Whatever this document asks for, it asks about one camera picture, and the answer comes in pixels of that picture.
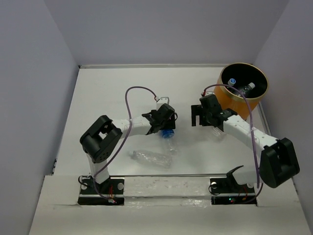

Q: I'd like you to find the blue label bottle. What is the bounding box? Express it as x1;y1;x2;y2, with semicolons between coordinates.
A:
161;129;177;155

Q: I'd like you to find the clear bottle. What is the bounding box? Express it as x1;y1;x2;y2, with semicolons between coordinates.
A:
227;78;237;87
129;150;172;169
235;82;255;97
212;127;226;141

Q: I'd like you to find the clear bottle front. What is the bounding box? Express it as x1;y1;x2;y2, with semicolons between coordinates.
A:
129;150;172;169

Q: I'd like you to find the orange bin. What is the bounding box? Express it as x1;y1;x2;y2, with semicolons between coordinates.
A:
213;63;269;119

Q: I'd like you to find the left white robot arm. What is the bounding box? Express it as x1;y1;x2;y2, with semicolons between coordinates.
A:
80;103;177;193

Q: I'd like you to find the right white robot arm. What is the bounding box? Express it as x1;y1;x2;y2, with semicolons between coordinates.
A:
191;94;300;192

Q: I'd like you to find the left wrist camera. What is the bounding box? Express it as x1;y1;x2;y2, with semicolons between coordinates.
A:
156;96;170;110

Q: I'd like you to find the metal rail front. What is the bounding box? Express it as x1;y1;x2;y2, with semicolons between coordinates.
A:
111;173;226;178

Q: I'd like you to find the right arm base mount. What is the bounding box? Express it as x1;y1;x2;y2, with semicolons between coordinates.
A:
208;165;257;206

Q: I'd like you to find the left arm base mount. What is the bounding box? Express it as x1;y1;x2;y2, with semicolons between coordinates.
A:
77;176;125;206

